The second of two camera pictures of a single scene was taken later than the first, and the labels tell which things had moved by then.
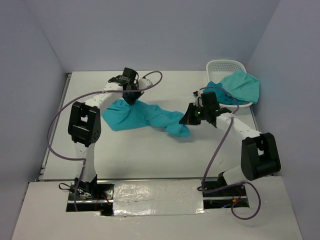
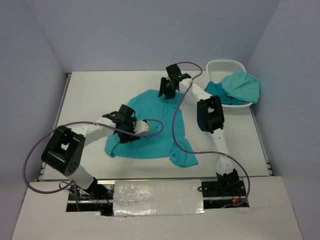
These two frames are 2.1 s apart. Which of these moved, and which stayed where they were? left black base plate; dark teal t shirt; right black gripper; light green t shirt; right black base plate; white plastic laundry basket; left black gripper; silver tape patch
Moved: left black gripper; right black gripper
Stayed: light green t shirt; silver tape patch; white plastic laundry basket; right black base plate; left black base plate; dark teal t shirt
